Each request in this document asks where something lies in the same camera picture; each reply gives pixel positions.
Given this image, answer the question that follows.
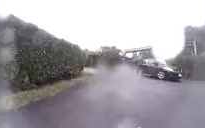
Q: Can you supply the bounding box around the bush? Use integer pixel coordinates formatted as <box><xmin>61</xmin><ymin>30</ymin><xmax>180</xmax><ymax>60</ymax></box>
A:
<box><xmin>95</xmin><ymin>45</ymin><xmax>124</xmax><ymax>67</ymax></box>

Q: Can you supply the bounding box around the building with porch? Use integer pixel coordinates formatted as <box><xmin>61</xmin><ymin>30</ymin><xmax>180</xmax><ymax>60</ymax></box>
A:
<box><xmin>121</xmin><ymin>45</ymin><xmax>156</xmax><ymax>66</ymax></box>

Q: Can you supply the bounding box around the wet grey asphalt road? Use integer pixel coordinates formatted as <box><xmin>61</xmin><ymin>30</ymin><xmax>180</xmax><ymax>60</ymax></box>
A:
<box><xmin>0</xmin><ymin>63</ymin><xmax>205</xmax><ymax>128</ymax></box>

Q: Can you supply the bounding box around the dark car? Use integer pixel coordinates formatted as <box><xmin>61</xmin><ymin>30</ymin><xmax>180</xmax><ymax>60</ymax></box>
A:
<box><xmin>136</xmin><ymin>59</ymin><xmax>184</xmax><ymax>82</ymax></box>

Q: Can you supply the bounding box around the tall dark green hedge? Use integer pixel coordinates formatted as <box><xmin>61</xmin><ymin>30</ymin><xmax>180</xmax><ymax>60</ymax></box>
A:
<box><xmin>0</xmin><ymin>13</ymin><xmax>88</xmax><ymax>92</ymax></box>

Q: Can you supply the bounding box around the grass verge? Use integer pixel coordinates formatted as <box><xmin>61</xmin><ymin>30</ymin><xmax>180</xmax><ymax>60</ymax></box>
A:
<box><xmin>0</xmin><ymin>67</ymin><xmax>97</xmax><ymax>116</ymax></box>

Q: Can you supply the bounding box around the grey building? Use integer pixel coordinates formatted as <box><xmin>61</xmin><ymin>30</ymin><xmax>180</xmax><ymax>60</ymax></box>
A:
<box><xmin>183</xmin><ymin>6</ymin><xmax>205</xmax><ymax>58</ymax></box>

